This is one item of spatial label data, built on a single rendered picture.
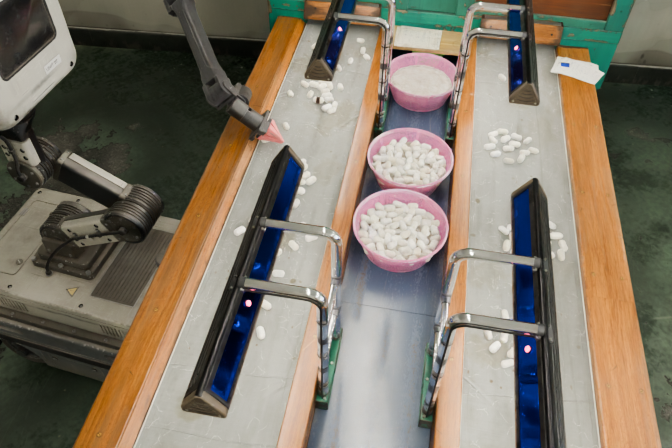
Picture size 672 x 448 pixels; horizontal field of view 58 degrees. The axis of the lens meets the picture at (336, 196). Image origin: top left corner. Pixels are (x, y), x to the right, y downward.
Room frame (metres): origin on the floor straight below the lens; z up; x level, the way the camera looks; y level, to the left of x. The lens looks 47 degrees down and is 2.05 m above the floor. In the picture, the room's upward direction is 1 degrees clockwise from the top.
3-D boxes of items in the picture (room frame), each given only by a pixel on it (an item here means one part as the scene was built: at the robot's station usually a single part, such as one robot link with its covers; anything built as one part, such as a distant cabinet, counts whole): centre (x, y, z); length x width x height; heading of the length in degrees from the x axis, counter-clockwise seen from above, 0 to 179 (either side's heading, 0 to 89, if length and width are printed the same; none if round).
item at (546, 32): (2.02, -0.68, 0.83); 0.30 x 0.06 x 0.07; 80
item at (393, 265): (1.10, -0.18, 0.72); 0.27 x 0.27 x 0.10
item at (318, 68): (1.69, 0.00, 1.08); 0.62 x 0.08 x 0.07; 170
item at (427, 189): (1.38, -0.23, 0.72); 0.27 x 0.27 x 0.10
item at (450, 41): (2.03, -0.34, 0.77); 0.33 x 0.15 x 0.01; 80
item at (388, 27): (1.67, -0.08, 0.90); 0.20 x 0.19 x 0.45; 170
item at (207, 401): (0.74, 0.17, 1.08); 0.62 x 0.08 x 0.07; 170
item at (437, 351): (0.65, -0.31, 0.90); 0.20 x 0.19 x 0.45; 170
